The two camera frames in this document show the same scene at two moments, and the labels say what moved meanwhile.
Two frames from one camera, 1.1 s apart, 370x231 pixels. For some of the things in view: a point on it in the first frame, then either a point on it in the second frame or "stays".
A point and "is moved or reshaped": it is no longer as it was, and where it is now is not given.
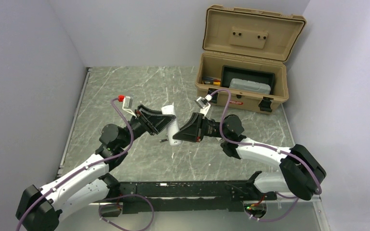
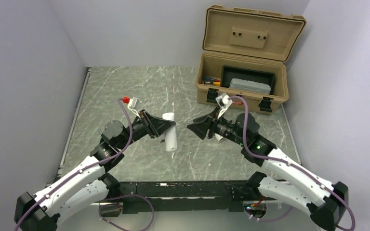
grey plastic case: [250, 86] stays
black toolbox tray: [228, 72] stays
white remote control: [173, 127] is moved or reshaped
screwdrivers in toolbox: [210, 81] stays
